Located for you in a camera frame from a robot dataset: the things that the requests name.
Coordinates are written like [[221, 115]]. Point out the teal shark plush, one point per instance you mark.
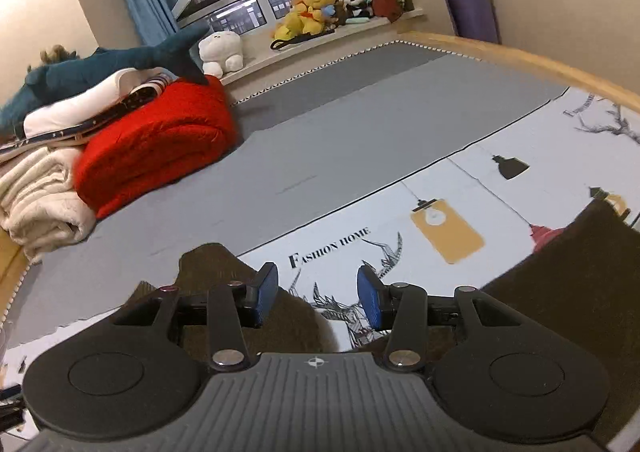
[[47, 84]]

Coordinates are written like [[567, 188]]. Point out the panda plush toy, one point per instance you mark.
[[358, 9]]

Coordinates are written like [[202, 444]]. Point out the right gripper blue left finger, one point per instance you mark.
[[233, 307]]

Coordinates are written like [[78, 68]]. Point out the olive corduroy pants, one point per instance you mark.
[[515, 366]]

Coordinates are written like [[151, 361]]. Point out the white folded cloth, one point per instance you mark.
[[75, 110]]

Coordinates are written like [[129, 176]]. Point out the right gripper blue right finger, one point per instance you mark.
[[400, 309]]

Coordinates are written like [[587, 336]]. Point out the purple rolled mat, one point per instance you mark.
[[474, 19]]

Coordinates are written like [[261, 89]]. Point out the striped folded cloth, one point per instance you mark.
[[78, 134]]

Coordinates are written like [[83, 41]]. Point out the printed white bed sheet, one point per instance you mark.
[[461, 219]]

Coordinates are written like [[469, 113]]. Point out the cream folded blanket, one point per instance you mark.
[[40, 207]]

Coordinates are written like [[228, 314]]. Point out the yellow bear plush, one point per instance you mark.
[[307, 17]]

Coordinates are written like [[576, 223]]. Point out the red folded blanket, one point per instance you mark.
[[187, 128]]

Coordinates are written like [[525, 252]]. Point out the grey bed mattress cover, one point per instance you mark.
[[307, 148]]

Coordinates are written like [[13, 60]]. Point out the white plush toy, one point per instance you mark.
[[221, 53]]

